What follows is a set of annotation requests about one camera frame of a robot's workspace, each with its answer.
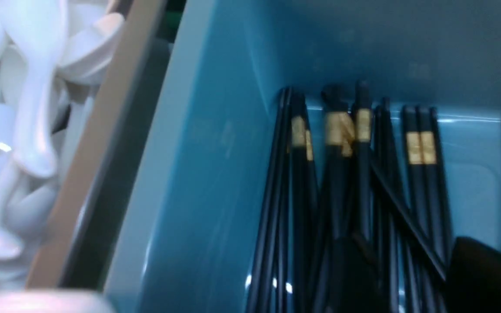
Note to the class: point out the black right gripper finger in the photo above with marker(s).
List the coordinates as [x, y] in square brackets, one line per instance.
[473, 282]

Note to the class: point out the grey plastic spoon bin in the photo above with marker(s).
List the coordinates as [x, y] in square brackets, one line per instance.
[84, 225]

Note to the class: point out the white ceramic soup spoon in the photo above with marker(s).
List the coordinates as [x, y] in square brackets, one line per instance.
[39, 29]

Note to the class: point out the blue plastic chopstick bin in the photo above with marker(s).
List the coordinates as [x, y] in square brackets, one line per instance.
[189, 234]

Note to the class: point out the black chopstick gold band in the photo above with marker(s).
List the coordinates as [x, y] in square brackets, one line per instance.
[282, 259]
[338, 154]
[427, 182]
[362, 147]

